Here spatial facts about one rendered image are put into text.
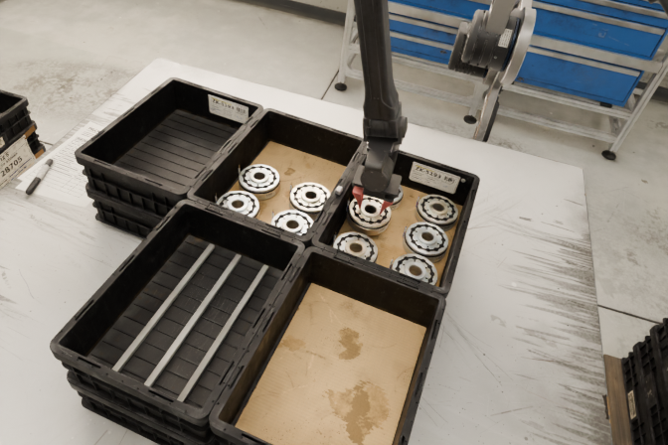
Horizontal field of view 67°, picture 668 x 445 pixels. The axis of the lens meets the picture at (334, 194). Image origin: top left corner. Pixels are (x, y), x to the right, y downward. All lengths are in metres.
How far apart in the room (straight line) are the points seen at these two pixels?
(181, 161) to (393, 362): 0.75
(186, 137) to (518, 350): 1.02
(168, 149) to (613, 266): 2.07
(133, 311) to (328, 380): 0.41
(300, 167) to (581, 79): 2.07
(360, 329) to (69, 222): 0.82
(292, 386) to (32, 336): 0.59
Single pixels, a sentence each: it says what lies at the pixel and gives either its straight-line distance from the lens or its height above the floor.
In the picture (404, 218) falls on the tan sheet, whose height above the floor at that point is 0.83.
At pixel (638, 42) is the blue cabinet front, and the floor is 0.68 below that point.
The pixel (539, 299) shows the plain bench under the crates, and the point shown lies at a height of 0.70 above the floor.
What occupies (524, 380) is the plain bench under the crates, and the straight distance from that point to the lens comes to 1.28.
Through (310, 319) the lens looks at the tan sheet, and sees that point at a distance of 1.07.
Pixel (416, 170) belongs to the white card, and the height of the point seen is 0.89.
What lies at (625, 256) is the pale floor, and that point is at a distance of 2.81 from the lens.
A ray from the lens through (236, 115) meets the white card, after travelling 1.48.
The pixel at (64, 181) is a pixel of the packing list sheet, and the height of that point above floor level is 0.70.
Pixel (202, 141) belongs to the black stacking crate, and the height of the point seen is 0.83.
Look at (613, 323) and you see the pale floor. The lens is 2.50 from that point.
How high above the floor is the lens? 1.74
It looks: 44 degrees down
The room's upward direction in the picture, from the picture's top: 9 degrees clockwise
